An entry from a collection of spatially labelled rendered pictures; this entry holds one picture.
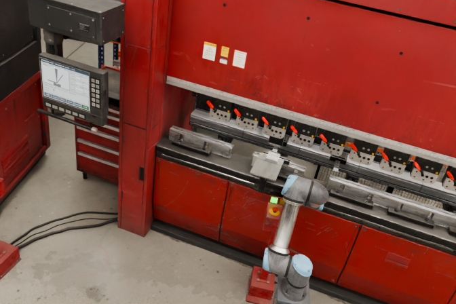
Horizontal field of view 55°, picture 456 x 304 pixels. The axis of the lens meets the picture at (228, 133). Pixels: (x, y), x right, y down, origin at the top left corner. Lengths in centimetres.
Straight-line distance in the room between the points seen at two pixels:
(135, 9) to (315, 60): 114
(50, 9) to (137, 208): 168
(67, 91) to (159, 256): 155
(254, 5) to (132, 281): 215
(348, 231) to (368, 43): 131
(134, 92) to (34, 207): 157
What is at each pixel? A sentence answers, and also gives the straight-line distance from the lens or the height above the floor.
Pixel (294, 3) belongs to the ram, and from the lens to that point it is 269.
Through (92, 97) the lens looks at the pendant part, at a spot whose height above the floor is 143.
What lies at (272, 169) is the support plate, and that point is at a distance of 301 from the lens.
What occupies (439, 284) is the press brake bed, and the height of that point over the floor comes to 49.
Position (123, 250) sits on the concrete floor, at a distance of 371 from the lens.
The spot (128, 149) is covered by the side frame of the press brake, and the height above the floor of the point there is 83.
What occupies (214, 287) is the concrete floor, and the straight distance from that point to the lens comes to 351.
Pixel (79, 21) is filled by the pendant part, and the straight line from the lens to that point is 263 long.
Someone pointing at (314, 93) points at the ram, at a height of 157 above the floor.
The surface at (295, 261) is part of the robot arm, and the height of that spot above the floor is 101.
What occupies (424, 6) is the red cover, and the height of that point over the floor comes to 223.
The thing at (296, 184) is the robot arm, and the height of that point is 135.
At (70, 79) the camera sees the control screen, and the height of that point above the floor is 150.
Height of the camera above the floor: 273
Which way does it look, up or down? 31 degrees down
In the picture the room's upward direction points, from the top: 10 degrees clockwise
